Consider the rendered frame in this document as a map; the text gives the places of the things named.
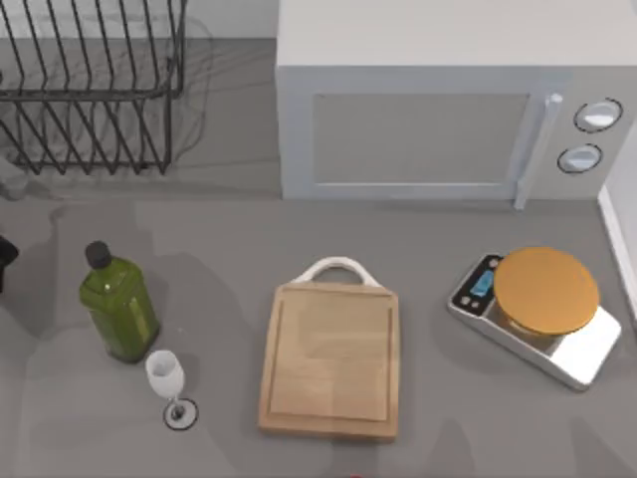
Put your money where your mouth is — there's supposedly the wooden cutting board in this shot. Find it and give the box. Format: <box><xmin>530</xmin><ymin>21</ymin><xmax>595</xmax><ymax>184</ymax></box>
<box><xmin>257</xmin><ymin>256</ymin><xmax>400</xmax><ymax>444</ymax></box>

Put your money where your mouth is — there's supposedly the microwave oven door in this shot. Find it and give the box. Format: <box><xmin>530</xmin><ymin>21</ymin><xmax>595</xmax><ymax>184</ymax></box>
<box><xmin>276</xmin><ymin>66</ymin><xmax>570</xmax><ymax>201</ymax></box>

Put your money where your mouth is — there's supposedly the white wine glass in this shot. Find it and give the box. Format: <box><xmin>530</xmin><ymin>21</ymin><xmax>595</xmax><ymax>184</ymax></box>
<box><xmin>144</xmin><ymin>350</ymin><xmax>199</xmax><ymax>430</ymax></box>

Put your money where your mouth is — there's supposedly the green glass bottle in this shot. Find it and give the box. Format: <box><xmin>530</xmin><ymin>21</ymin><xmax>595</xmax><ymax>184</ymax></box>
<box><xmin>79</xmin><ymin>240</ymin><xmax>161</xmax><ymax>364</ymax></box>

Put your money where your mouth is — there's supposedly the silver kitchen scale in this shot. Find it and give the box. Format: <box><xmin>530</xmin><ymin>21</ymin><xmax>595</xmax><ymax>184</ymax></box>
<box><xmin>446</xmin><ymin>246</ymin><xmax>623</xmax><ymax>391</ymax></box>

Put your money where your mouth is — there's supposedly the pale microwave oven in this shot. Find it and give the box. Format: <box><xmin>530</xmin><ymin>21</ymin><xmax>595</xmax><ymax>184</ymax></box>
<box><xmin>275</xmin><ymin>0</ymin><xmax>637</xmax><ymax>210</ymax></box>

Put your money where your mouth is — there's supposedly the microwave knob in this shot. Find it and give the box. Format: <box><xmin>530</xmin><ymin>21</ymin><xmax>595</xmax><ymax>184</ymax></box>
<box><xmin>556</xmin><ymin>143</ymin><xmax>604</xmax><ymax>175</ymax></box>
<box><xmin>573</xmin><ymin>98</ymin><xmax>624</xmax><ymax>133</ymax></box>

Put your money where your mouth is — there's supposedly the microwave door handle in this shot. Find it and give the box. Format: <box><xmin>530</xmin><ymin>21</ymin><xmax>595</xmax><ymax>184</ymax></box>
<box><xmin>514</xmin><ymin>93</ymin><xmax>564</xmax><ymax>210</ymax></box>

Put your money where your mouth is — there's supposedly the black wire dish rack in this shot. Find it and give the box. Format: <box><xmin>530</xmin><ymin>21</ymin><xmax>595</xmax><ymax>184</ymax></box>
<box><xmin>0</xmin><ymin>0</ymin><xmax>189</xmax><ymax>176</ymax></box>

